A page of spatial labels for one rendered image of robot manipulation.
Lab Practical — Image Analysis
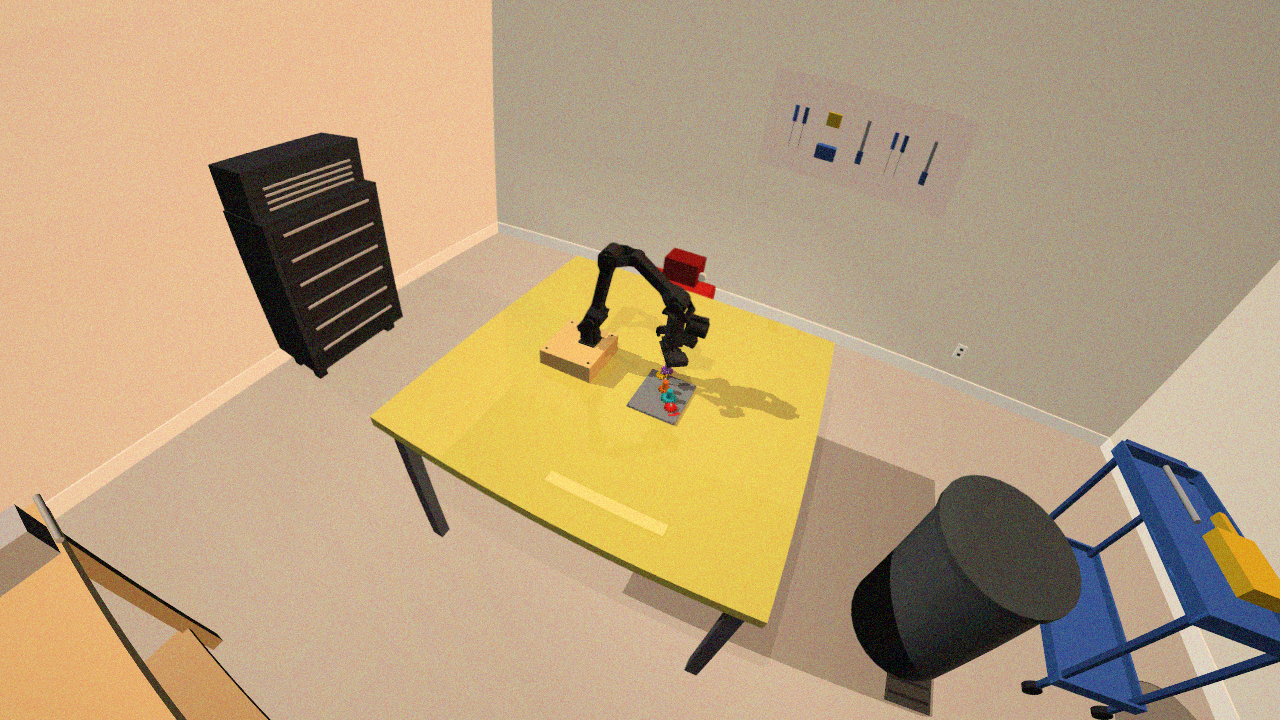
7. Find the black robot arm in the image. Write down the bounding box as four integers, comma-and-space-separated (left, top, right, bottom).
576, 243, 710, 348

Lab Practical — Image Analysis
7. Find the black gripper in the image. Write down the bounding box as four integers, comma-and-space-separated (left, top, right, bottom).
657, 325, 689, 368

